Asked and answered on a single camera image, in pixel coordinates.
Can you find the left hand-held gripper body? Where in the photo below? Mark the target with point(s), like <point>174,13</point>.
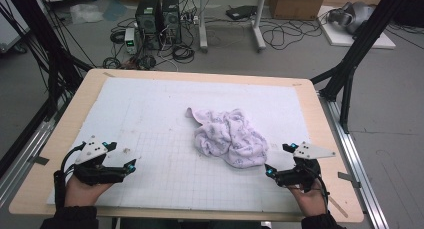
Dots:
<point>91,174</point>

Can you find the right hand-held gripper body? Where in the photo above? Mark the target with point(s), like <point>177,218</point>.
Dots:
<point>300,177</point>

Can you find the lilac printed towel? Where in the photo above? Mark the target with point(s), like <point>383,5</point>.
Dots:
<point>230,139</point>

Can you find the person's left hand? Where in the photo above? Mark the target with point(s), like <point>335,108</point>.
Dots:
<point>81,194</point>

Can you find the person's right hand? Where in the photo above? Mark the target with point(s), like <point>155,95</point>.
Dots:
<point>311,200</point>

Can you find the grey tape strip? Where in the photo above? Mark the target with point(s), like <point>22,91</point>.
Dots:
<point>348,178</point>
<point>40,160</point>

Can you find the white grid mat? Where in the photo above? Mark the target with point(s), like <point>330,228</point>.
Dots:
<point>166,105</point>

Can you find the white power supply unit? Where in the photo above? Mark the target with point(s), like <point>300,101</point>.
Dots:
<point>131,40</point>

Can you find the white floor board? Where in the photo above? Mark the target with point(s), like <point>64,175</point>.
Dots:
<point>336,37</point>

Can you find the white desk leg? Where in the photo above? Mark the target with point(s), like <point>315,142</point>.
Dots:
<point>258,25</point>
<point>202,22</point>

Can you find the large black computer tower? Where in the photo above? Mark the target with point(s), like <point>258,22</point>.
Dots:
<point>148,22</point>

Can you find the clear plastic bag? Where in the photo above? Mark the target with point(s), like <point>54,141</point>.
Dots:
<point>86,14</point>

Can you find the slim black computer tower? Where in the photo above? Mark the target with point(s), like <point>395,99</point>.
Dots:
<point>171,19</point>

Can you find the brown cardboard box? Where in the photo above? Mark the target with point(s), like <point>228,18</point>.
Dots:
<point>296,4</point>

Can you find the flat black device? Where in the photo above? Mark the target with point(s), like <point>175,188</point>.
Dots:
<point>241,12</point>

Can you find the grey helmet headset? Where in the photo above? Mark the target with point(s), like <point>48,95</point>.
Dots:
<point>353,15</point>

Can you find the white power strip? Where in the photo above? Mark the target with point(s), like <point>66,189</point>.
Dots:
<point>190,19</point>

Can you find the aluminium rail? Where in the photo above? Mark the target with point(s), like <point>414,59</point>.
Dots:
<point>30,149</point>
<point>353,155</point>

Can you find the black frame stand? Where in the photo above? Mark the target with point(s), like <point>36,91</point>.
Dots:
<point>53,55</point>
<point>353,49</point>

